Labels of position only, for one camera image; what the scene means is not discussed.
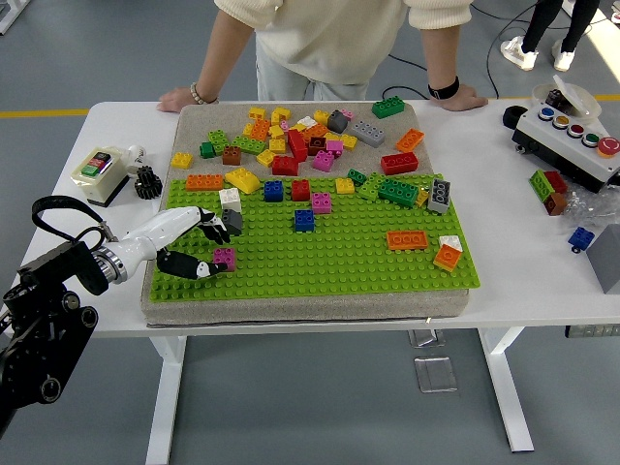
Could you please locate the person's right hand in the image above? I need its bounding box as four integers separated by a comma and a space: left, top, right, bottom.
157, 86, 198, 113

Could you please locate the grey long brick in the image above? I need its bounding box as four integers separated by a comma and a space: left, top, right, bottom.
349, 119, 388, 149
426, 178, 452, 215

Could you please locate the white table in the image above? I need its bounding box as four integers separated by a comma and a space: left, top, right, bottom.
0, 99, 620, 454

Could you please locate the clear plastic bag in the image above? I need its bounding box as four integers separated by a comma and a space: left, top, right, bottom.
561, 186, 620, 230

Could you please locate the white push-button control box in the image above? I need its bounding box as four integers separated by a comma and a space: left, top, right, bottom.
511, 104, 620, 195

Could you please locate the table control panel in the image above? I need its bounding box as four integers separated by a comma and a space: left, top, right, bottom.
564, 323, 620, 339

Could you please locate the white square brick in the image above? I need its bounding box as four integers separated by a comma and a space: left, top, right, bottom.
218, 187, 243, 213

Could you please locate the orange flat brick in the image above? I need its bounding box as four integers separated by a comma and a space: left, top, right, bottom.
386, 231, 431, 252

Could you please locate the black gear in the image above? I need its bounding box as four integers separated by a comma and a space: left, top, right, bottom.
133, 165, 164, 200

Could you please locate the orange and yellow brick stack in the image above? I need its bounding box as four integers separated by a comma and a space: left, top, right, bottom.
432, 243, 463, 275

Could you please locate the grey-brown foam mat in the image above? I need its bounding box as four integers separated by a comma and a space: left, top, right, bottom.
139, 100, 472, 330

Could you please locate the green studded baseplate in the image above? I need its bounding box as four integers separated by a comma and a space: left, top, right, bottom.
147, 172, 481, 305

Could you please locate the grey box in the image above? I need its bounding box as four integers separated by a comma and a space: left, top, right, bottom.
584, 223, 620, 295

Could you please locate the black floor cable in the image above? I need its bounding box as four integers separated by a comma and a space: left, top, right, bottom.
486, 0, 539, 100
381, 52, 432, 101

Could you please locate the clear round container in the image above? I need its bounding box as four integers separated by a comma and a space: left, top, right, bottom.
531, 73, 604, 122

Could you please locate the bead bracelet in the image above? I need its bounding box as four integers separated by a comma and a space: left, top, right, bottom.
189, 80, 220, 106

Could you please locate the dark small part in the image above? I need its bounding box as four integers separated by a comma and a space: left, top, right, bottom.
544, 88, 571, 110

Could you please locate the dark green long brick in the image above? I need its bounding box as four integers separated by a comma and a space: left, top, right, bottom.
377, 176, 420, 209

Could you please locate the yellow curved brick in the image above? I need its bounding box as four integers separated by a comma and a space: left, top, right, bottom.
224, 168, 263, 196

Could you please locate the orange long brick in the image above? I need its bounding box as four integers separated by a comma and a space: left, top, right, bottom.
185, 173, 225, 193

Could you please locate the beige switch box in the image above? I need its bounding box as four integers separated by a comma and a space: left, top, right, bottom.
70, 146, 131, 208

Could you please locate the person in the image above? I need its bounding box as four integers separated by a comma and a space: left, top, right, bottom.
213, 0, 474, 102
499, 0, 602, 73

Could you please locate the blue brick keychain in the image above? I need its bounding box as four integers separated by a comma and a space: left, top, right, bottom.
567, 226, 596, 255

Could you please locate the black ring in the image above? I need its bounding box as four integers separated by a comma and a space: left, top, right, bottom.
502, 104, 530, 131

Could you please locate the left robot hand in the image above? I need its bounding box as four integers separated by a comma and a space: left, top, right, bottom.
115, 205, 233, 281

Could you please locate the person's left hand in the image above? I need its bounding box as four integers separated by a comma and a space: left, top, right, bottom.
433, 82, 489, 111

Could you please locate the light green long brick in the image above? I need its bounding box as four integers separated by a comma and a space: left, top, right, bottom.
230, 135, 268, 156

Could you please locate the red tall brick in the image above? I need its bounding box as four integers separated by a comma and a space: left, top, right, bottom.
286, 128, 309, 163

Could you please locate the white furniture base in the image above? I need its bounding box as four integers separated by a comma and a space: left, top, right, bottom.
0, 0, 26, 36

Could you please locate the red long brick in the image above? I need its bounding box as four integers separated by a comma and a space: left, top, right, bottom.
380, 151, 419, 176

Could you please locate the black wristwatch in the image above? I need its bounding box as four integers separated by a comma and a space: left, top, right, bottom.
427, 76, 461, 101

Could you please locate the clear floor plate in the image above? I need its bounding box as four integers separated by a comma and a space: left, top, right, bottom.
413, 356, 459, 394
407, 328, 448, 349

